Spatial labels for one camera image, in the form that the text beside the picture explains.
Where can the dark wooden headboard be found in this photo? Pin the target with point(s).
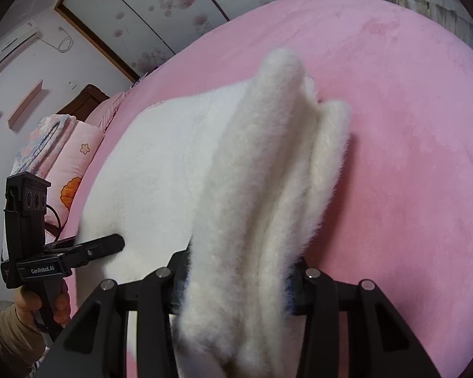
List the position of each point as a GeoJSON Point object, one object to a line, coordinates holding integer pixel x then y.
{"type": "Point", "coordinates": [88, 98]}

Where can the white air conditioner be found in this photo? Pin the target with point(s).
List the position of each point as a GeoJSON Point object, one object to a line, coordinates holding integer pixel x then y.
{"type": "Point", "coordinates": [8, 49]}

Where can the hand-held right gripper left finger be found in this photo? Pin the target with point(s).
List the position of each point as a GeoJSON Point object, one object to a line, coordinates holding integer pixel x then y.
{"type": "Point", "coordinates": [177, 283]}

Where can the person's left hand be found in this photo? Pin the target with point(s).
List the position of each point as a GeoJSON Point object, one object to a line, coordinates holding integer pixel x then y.
{"type": "Point", "coordinates": [25, 307]}

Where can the folded floral blanket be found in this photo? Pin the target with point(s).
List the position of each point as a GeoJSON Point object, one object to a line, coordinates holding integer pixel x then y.
{"type": "Point", "coordinates": [43, 141]}

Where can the folded pink quilt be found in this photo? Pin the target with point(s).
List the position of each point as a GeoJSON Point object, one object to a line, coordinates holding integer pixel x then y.
{"type": "Point", "coordinates": [79, 157]}

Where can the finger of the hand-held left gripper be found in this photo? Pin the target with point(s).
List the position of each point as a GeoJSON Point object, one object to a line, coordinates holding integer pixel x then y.
{"type": "Point", "coordinates": [104, 245]}
{"type": "Point", "coordinates": [61, 242]}

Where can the ruffled pink pillow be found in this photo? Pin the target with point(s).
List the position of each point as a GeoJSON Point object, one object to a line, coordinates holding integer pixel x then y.
{"type": "Point", "coordinates": [108, 110]}

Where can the floral sliding door wardrobe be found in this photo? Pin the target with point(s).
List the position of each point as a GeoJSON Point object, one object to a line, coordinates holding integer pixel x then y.
{"type": "Point", "coordinates": [142, 15]}

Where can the white fluffy cardigan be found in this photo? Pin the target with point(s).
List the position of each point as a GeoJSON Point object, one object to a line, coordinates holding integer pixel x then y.
{"type": "Point", "coordinates": [161, 165]}

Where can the wooden wall shelf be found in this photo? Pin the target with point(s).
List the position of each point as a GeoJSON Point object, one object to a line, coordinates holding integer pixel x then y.
{"type": "Point", "coordinates": [25, 104]}

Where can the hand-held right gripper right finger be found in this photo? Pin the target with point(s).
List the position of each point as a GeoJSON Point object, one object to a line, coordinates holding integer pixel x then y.
{"type": "Point", "coordinates": [303, 295]}

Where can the pink bed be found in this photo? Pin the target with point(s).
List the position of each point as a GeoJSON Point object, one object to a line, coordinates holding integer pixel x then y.
{"type": "Point", "coordinates": [398, 126]}

